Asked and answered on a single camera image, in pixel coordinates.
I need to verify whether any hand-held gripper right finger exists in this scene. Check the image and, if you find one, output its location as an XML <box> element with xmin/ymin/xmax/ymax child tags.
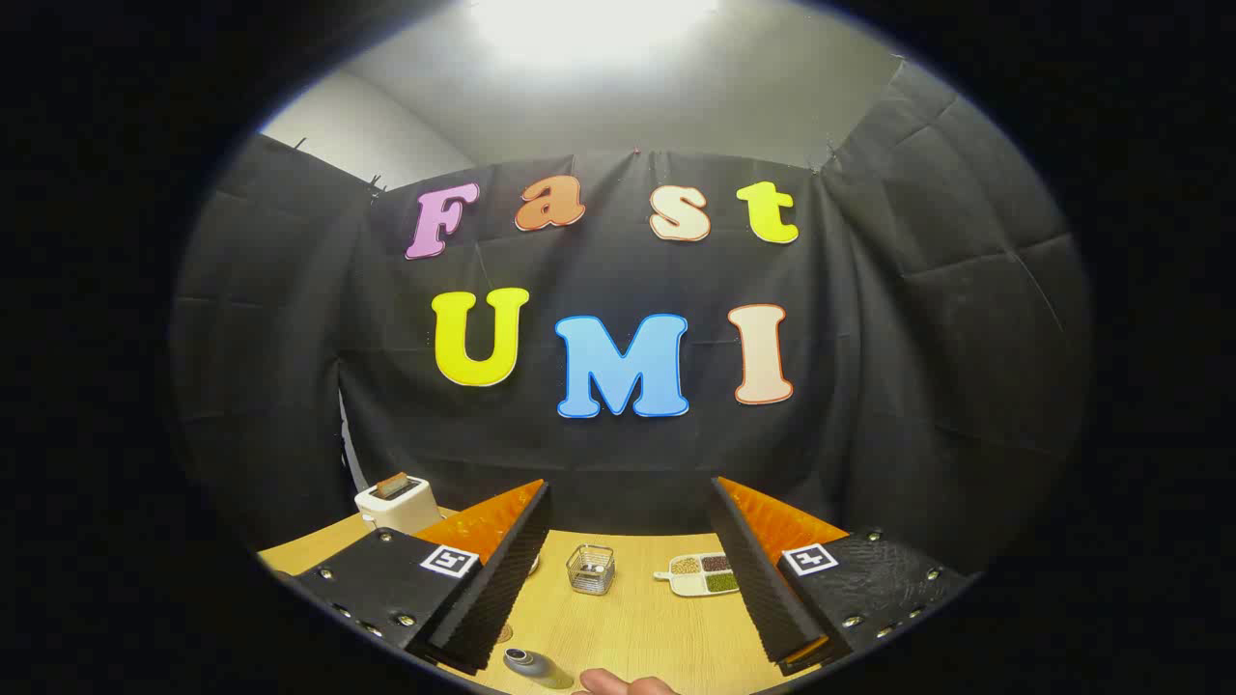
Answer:
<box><xmin>710</xmin><ymin>476</ymin><xmax>976</xmax><ymax>677</ymax></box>

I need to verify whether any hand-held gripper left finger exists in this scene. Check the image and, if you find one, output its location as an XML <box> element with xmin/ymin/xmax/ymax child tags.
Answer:
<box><xmin>275</xmin><ymin>480</ymin><xmax>553</xmax><ymax>677</ymax></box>

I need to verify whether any silver juice bottle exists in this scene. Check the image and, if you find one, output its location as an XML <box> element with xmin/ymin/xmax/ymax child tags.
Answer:
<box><xmin>503</xmin><ymin>648</ymin><xmax>576</xmax><ymax>690</ymax></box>

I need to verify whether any white divided grain dish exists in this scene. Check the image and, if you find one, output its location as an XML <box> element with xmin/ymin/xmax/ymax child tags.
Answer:
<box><xmin>654</xmin><ymin>552</ymin><xmax>743</xmax><ymax>598</ymax></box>

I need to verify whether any white toaster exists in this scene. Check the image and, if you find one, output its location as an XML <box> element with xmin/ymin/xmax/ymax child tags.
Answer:
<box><xmin>354</xmin><ymin>473</ymin><xmax>445</xmax><ymax>537</ymax></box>

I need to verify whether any wooden table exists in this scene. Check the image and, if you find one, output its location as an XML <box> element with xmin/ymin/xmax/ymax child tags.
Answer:
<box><xmin>256</xmin><ymin>507</ymin><xmax>822</xmax><ymax>695</ymax></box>

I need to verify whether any black backdrop cloth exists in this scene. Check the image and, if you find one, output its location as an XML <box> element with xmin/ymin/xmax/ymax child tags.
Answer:
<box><xmin>169</xmin><ymin>58</ymin><xmax>1092</xmax><ymax>580</ymax></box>

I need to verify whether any bright ceiling light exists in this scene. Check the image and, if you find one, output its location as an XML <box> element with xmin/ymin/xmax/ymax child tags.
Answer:
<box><xmin>468</xmin><ymin>0</ymin><xmax>720</xmax><ymax>61</ymax></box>

